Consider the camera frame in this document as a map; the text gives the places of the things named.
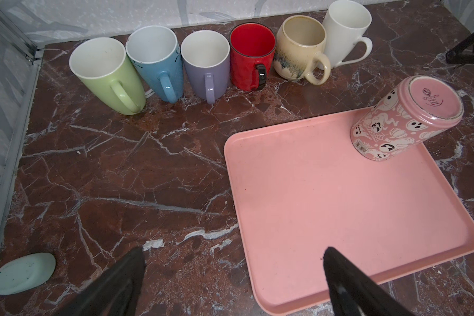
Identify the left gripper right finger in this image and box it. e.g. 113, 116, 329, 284
323, 247, 412, 315

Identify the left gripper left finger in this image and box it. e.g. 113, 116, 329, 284
55, 247, 146, 315

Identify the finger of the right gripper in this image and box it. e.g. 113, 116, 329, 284
446, 33, 474, 65

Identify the pink ghost pattern mug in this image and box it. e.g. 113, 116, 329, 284
350, 75, 464, 161

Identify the white ceramic mug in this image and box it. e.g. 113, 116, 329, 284
323, 0, 373, 68

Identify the cream speckled squat mug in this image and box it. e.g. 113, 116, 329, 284
273, 15, 331, 86

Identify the red mug black handle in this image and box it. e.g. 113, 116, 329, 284
229, 22, 276, 92

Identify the light green ceramic mug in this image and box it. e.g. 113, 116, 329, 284
69, 37, 146, 115

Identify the blue polka dot mug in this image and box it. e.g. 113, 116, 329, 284
125, 26, 184, 103

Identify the lavender ceramic mug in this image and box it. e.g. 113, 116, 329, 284
181, 30, 230, 104

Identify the pale green soap-shaped object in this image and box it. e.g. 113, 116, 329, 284
0, 253, 56, 296

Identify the pink plastic tray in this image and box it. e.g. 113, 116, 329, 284
224, 109, 474, 315

